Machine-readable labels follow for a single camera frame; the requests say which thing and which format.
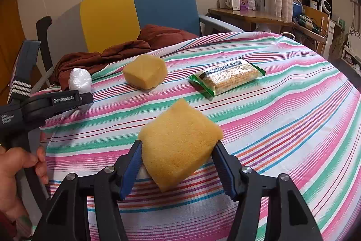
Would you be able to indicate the grey yellow blue chair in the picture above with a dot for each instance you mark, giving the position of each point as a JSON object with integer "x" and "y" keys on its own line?
{"x": 112, "y": 12}

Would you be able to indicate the wooden wardrobe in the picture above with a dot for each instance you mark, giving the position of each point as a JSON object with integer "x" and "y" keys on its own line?
{"x": 8, "y": 40}

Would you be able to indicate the white plastic bag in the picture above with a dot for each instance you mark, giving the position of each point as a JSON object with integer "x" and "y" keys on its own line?
{"x": 80, "y": 80}

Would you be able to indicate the black padded post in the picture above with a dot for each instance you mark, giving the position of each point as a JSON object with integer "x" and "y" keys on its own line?
{"x": 43, "y": 40}

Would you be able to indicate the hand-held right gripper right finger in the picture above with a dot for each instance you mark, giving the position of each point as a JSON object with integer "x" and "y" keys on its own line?
{"x": 225, "y": 173}

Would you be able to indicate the blocky yellow sponge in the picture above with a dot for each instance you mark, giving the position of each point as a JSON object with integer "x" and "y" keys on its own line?
{"x": 145, "y": 71}

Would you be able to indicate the wooden desk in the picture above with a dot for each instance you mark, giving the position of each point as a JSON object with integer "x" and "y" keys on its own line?
{"x": 253, "y": 16}

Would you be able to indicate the purple carton box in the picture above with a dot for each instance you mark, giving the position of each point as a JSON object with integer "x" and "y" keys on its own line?
{"x": 244, "y": 3}

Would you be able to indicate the person's left hand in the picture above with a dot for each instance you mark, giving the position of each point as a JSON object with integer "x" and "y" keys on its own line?
{"x": 14, "y": 159}

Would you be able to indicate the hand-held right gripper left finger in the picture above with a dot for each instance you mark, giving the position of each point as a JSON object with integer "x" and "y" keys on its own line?
{"x": 129, "y": 170}

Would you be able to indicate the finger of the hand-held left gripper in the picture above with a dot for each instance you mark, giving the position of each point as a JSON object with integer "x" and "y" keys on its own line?
{"x": 86, "y": 99}

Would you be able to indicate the cluttered storage shelf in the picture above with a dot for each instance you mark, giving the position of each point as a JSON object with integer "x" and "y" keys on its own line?
{"x": 324, "y": 23}

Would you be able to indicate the rust brown cloth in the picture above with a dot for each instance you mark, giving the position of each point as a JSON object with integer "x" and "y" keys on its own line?
{"x": 118, "y": 51}

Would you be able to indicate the green snack packet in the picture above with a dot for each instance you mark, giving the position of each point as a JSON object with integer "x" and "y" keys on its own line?
{"x": 228, "y": 78}

